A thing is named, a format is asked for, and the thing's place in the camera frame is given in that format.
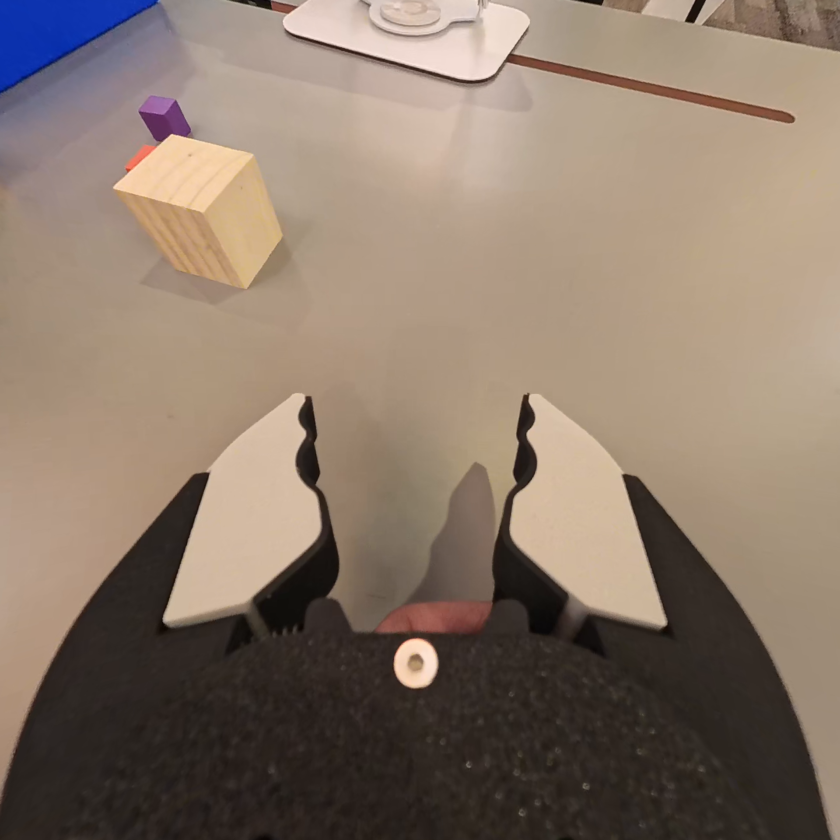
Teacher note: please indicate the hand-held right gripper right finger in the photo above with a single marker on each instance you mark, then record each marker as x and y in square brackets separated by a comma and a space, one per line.
[584, 525]

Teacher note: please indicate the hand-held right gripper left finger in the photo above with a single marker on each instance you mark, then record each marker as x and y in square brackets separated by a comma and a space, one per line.
[247, 525]

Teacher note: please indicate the large wooden cube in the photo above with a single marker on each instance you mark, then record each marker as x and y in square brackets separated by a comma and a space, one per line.
[197, 210]

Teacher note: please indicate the red wooden cube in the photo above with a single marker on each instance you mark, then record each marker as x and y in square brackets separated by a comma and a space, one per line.
[137, 158]

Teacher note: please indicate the purple wooden cube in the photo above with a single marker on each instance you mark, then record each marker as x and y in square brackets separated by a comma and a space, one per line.
[164, 118]

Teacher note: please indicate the blue plastic bin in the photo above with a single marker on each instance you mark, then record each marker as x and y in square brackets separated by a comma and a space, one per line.
[59, 33]

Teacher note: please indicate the white folding stand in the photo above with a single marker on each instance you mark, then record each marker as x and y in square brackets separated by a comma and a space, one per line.
[473, 46]

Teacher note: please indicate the white slanted panel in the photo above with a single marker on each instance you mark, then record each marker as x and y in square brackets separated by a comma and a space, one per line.
[683, 8]

